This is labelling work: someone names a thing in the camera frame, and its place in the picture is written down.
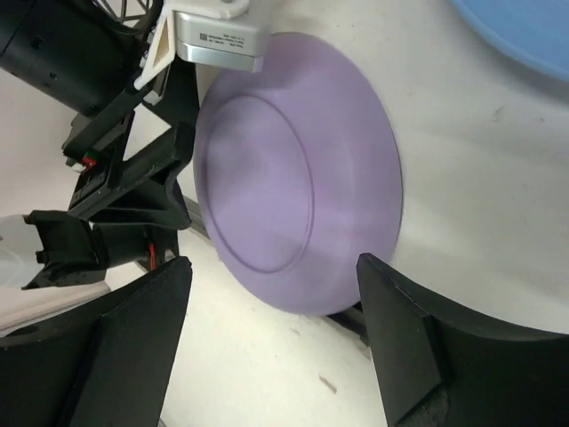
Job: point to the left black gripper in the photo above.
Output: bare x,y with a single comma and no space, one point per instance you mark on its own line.
141,190

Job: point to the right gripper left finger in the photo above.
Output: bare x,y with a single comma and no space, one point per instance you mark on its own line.
105,363

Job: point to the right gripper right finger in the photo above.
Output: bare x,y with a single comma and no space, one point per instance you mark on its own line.
439,363

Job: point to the light purple plate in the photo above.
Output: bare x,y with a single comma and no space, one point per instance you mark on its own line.
297,173

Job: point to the blue plate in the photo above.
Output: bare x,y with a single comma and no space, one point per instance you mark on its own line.
534,33

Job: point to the grey wire dish rack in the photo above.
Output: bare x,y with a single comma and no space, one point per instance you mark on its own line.
132,13

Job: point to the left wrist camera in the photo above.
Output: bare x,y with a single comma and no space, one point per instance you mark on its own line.
222,34

